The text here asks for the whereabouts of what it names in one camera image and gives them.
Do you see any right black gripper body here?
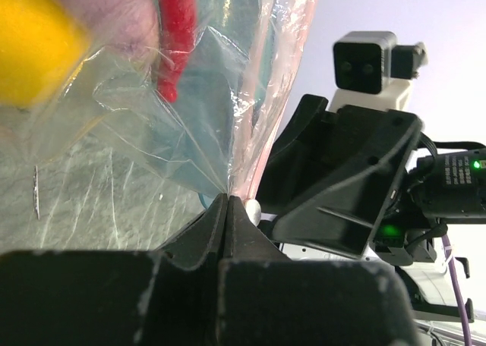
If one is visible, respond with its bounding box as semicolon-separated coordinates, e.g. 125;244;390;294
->
271;105;446;266

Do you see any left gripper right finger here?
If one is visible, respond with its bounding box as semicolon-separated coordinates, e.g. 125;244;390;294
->
222;197;419;345

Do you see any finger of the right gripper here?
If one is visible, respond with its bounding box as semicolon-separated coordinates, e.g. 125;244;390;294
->
257;94;328;209

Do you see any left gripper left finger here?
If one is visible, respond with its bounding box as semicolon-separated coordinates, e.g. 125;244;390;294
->
1;194;228;345

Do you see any clear zip top bag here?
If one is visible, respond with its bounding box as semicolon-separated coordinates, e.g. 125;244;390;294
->
0;0;323;225

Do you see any red chili pepper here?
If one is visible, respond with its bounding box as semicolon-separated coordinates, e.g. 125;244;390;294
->
156;0;197;103

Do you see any yellow lemon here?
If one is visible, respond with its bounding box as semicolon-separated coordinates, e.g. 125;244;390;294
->
1;0;90;109

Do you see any purple eggplant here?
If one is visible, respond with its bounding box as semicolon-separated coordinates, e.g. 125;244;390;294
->
59;0;159;56

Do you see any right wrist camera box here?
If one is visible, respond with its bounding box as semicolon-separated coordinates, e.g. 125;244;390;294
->
328;31;428;112

